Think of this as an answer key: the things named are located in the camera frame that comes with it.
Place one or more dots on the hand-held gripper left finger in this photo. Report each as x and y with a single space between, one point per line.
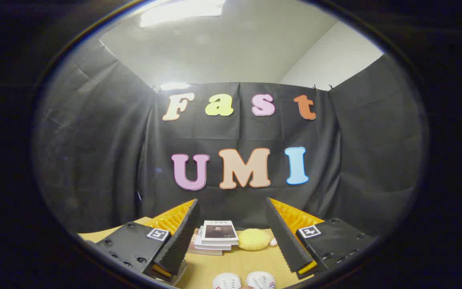
183 237

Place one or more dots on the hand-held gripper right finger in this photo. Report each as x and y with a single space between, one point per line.
283 237

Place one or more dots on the white canvas shoe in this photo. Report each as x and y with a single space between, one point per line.
260 279
226 281

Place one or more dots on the thick tan book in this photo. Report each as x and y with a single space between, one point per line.
205 251

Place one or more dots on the yellow plush bun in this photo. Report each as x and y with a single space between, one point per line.
254 239

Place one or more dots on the white paperback book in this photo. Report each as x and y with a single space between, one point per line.
215 245

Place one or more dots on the black backdrop cloth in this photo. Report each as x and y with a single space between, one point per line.
255 132

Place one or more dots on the ceiling light panel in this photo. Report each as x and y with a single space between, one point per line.
183 10

